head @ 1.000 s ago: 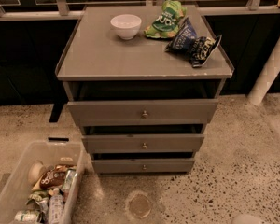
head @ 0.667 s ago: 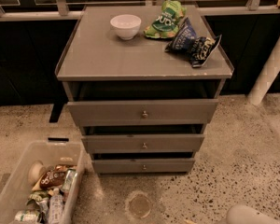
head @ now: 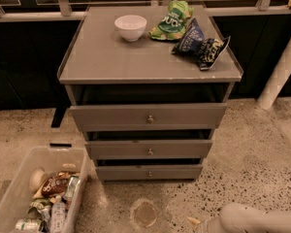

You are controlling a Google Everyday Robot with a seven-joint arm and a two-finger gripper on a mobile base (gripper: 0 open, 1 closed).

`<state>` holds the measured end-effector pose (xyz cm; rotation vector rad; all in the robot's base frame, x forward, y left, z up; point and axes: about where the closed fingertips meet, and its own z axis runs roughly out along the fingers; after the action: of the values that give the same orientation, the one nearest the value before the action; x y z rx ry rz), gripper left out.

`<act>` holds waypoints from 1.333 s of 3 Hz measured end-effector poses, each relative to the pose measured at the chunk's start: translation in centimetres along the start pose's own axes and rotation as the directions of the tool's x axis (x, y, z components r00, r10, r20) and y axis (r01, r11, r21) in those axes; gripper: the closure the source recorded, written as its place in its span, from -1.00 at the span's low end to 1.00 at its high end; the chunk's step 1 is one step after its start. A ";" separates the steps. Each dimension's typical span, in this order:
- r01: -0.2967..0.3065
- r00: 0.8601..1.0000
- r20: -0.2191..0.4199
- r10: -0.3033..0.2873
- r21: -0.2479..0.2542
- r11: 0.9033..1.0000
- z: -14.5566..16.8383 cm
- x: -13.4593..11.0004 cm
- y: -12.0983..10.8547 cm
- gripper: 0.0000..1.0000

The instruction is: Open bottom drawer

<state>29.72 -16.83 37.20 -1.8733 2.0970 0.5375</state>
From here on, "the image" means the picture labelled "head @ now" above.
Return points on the green chip bag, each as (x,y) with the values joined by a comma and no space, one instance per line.
(173,25)

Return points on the blue chip bag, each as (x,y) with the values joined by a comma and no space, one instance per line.
(190,39)

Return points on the black chip bag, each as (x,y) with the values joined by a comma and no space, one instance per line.
(209,51)

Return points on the metal railing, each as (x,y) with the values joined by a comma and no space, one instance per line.
(38,15)

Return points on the small plastic bottle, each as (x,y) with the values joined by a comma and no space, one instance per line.
(58,215)

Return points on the grey three-drawer cabinet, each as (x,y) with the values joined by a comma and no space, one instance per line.
(101,68)

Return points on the tall drink can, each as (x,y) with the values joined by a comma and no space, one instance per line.
(73,183)

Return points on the grey bottom drawer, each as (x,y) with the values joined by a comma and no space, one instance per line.
(149,172)

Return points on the green snack packet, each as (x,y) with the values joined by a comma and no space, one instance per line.
(41,206)

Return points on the beige round cup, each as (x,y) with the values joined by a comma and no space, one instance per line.
(37,178)

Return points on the grey middle drawer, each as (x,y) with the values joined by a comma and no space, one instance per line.
(147,149)

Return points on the clear plastic bin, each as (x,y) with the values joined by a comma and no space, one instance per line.
(16,200)

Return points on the round floor plate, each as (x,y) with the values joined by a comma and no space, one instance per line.
(143,213)

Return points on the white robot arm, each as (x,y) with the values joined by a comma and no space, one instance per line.
(241,218)

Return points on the brown snack bag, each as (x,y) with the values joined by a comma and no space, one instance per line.
(55,185)

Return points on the silver green can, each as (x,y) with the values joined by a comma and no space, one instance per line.
(28,224)

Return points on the white diagonal pillar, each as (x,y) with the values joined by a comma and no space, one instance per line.
(277,80)

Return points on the grey drawer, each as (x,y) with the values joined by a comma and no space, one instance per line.
(149,172)
(147,149)
(148,116)

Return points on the white bowl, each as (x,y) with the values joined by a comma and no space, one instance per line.
(131,27)

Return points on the grey top drawer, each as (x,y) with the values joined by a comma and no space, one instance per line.
(148,116)

